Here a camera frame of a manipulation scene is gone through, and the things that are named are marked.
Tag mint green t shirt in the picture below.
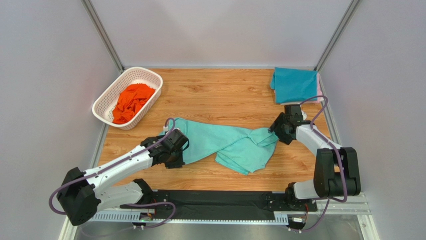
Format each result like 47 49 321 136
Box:
175 118 279 176

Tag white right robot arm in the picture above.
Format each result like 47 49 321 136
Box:
268 104 362 211

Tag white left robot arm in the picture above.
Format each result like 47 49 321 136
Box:
53 129 190 226

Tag folded teal t shirt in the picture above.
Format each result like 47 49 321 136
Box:
270 67 319 104

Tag black base cloth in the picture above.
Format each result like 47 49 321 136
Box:
151 190 290 221

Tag orange t shirt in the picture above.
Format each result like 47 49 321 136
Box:
112 83 156 125

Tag white plastic laundry basket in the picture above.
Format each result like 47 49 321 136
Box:
92 67 164 131

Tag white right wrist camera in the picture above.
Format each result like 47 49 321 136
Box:
284 104 308 122

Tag right aluminium corner post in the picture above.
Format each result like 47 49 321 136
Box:
314 0 363 72

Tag aluminium corner post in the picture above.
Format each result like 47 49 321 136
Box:
81 0 125 74
314 0 363 72

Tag left aluminium corner post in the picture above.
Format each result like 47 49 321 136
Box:
81 0 125 74

